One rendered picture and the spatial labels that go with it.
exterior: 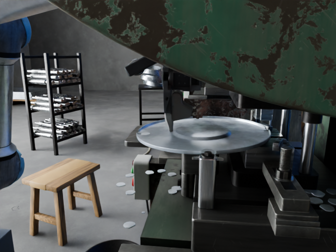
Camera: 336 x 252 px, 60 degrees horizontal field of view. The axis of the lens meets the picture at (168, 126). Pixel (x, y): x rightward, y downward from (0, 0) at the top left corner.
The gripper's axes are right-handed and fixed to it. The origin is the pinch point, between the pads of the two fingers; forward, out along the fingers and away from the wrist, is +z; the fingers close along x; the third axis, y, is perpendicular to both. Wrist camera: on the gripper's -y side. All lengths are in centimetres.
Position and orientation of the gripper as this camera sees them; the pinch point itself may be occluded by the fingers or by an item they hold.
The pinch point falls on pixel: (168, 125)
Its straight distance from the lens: 66.3
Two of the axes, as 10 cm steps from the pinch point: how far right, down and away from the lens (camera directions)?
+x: 1.2, -2.5, 9.6
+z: 0.0, 9.7, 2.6
